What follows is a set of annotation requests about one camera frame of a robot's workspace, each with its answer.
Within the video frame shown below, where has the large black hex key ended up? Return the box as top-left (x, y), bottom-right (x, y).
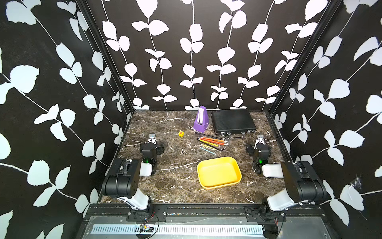
top-left (197, 139), bottom-right (224, 151)

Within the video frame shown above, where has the light blue hex key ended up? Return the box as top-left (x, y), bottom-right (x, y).
top-left (199, 147), bottom-right (217, 155)

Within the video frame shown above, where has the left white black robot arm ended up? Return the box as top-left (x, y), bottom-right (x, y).
top-left (101, 141), bottom-right (164, 213)

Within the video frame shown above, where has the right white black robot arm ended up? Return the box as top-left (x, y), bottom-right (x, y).
top-left (246, 142), bottom-right (327, 212)

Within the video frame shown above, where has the yellow plastic storage tray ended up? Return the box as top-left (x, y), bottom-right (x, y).
top-left (197, 156), bottom-right (242, 190)

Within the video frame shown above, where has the black ribbed metal case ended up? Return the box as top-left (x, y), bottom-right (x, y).
top-left (211, 109), bottom-right (256, 136)

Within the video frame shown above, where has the purple metronome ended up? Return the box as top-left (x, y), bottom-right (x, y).
top-left (193, 106), bottom-right (209, 133)

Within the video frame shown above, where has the white perforated strip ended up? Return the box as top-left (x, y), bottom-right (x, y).
top-left (90, 224), bottom-right (265, 237)

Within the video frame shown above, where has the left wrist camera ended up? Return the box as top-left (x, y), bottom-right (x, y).
top-left (148, 133), bottom-right (157, 145)

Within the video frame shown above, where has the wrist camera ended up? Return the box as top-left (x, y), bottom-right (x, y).
top-left (255, 134), bottom-right (265, 145)
top-left (148, 133), bottom-right (157, 145)

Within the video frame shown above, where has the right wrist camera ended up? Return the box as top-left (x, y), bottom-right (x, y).
top-left (255, 134), bottom-right (265, 145)

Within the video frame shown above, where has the black mounting rail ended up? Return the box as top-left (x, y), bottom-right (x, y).
top-left (85, 204), bottom-right (326, 224)

